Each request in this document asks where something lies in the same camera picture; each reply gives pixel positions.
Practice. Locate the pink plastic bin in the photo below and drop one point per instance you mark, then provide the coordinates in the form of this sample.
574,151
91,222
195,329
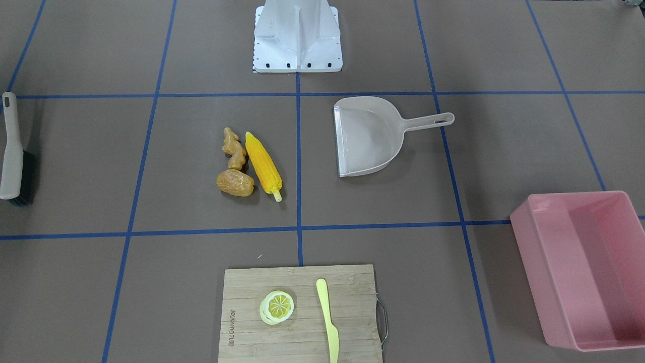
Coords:
583,254

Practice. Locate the brown toy potato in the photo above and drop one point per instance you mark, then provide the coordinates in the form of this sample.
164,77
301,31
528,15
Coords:
234,182

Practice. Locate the yellow toy corn cob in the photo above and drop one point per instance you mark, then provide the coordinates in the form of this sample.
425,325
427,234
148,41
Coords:
265,169

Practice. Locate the yellow toy lemon slice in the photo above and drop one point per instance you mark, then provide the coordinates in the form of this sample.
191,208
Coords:
276,307

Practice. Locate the beige dustpan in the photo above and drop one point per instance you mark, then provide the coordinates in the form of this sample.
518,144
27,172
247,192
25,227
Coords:
370,133

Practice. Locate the beige brush with black bristles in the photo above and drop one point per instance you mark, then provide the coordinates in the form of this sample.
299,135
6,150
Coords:
19,165

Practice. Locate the bamboo cutting board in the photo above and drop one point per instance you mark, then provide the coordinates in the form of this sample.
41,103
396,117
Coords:
244,337

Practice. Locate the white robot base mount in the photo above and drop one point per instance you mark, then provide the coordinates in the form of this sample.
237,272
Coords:
297,36

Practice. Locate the tan toy ginger root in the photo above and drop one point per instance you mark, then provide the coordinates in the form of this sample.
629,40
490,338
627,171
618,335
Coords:
234,149

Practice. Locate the yellow plastic knife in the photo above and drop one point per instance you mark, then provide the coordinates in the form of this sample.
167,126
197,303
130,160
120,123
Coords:
333,336

